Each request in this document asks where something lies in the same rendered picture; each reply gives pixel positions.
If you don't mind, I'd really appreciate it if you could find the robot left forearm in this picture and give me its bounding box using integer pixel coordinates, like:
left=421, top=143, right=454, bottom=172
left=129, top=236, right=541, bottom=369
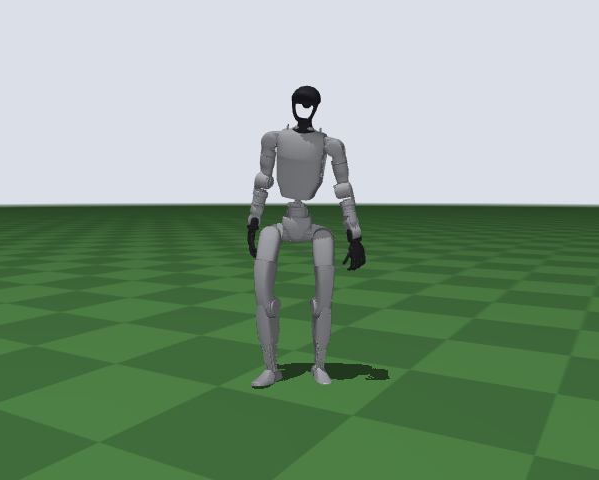
left=340, top=182, right=361, bottom=239

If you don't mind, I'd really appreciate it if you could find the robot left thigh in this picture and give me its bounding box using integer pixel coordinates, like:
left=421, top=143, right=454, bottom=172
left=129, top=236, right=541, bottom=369
left=310, top=224, right=335, bottom=317

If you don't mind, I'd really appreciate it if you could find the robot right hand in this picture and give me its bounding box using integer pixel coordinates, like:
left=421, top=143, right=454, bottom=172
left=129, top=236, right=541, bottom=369
left=247, top=217, right=259, bottom=258

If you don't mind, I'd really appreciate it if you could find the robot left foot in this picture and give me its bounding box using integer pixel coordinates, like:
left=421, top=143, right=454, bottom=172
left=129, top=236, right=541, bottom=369
left=311, top=364, right=333, bottom=385

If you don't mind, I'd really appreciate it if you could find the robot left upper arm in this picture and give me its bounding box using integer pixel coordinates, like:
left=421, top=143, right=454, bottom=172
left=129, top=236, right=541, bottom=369
left=324, top=136, right=350, bottom=199

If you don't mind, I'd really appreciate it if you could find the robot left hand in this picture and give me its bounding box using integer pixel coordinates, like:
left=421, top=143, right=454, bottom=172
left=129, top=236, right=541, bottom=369
left=343, top=229, right=366, bottom=271

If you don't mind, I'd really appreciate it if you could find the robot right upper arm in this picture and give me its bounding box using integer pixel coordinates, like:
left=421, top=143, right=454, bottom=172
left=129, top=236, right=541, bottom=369
left=255, top=131, right=281, bottom=189

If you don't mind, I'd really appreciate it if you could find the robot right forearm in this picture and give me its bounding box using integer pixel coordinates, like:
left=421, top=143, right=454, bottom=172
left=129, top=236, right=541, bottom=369
left=248, top=175, right=268, bottom=226

